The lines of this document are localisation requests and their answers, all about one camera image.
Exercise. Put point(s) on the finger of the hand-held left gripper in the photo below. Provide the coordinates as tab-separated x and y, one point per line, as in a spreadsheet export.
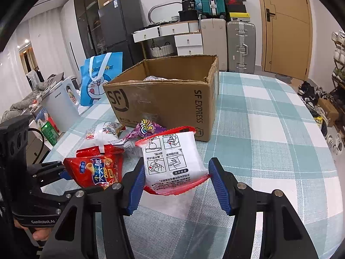
45	170
54	194

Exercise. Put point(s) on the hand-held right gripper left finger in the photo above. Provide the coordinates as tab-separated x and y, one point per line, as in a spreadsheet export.
134	191

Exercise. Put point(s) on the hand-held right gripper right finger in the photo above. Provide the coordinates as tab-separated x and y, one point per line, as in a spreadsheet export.
219	188

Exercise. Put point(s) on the red cone crisps packet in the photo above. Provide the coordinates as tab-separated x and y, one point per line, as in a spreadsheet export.
91	172

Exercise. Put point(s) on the plain red snack packet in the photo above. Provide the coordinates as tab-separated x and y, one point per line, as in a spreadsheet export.
87	151

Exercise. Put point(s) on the red-edged white noodle packet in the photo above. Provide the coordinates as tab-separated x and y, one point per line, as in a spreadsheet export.
169	162

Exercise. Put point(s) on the white red-trimmed snack packet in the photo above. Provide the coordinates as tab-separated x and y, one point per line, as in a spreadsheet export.
103	130

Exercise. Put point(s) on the brown cardboard box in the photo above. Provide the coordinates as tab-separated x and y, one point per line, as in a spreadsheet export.
161	105

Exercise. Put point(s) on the person's left hand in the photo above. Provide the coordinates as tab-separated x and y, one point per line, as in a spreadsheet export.
40	234

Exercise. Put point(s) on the green drink can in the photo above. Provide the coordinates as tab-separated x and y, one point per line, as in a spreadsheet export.
50	133

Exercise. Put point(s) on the grey clothes pile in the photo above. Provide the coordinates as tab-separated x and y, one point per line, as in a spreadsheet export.
27	97

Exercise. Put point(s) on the white floor appliance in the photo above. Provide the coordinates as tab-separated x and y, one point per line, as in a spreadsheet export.
62	105

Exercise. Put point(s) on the checked teal white tablecloth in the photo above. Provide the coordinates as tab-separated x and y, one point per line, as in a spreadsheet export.
269	140

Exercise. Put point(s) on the blue cartoon tote bag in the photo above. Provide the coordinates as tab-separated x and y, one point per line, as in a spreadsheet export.
94	86

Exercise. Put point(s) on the yellow plastic bag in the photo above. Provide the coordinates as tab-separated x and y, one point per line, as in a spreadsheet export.
318	119

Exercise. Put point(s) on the white sneakers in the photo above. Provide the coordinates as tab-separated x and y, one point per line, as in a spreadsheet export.
335	144

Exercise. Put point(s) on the pile of dark shoes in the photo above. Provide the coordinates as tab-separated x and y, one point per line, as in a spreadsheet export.
310	94

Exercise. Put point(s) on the small brown floor carton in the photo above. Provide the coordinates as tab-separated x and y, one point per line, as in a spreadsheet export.
328	110

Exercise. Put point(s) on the woven storage basket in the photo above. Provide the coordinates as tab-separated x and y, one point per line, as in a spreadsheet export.
163	50

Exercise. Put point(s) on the silver suitcase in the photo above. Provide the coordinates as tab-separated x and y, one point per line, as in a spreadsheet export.
241	45

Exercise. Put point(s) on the beige suitcase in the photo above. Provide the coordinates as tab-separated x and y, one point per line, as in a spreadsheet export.
213	43

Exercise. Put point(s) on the white drawer desk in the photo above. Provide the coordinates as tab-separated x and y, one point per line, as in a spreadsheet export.
188	40

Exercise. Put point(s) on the dark glass-door cabinet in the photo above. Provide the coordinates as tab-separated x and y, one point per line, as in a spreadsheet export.
86	19

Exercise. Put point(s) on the dark grey refrigerator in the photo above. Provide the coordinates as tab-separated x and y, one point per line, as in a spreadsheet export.
121	24

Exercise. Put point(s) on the wooden door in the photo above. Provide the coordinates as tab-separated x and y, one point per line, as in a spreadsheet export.
291	32

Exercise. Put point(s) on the shoe rack with shoes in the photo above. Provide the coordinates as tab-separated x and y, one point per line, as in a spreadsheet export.
339	64

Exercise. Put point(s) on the yellow black shoe box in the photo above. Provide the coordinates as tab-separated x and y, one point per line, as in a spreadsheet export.
239	16

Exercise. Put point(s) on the black round box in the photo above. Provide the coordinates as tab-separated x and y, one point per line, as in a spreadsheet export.
188	16

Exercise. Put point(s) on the plain black shoe box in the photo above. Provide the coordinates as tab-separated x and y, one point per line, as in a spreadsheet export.
236	8

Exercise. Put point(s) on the red black shoe box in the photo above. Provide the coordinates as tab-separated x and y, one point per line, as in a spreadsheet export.
235	2

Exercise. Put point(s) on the black printed box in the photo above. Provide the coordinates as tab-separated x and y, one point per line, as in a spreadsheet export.
188	4

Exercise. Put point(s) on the blue plastic bag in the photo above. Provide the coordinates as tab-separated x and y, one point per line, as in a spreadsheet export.
198	2

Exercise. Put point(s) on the silver oval mirror frame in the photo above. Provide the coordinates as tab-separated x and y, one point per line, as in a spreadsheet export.
151	13

